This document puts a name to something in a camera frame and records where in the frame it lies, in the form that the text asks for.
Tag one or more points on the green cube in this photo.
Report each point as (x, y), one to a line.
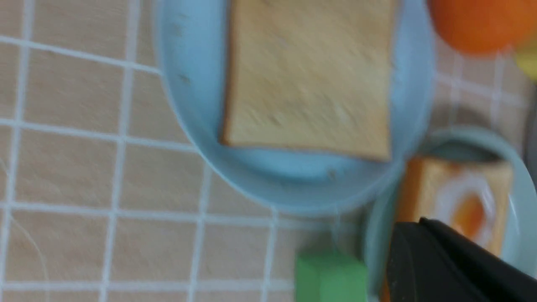
(329, 277)

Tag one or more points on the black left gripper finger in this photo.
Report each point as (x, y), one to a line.
(430, 262)

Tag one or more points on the green centre plate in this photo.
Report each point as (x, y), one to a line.
(460, 143)

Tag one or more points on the fried egg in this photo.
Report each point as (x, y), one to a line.
(466, 204)

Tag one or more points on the yellow cube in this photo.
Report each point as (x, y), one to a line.
(526, 58)

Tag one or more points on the orange fruit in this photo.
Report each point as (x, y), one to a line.
(483, 27)

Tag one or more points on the light blue left plate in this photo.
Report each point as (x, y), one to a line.
(190, 46)

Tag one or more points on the toast slice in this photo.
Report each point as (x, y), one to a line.
(311, 75)
(424, 176)

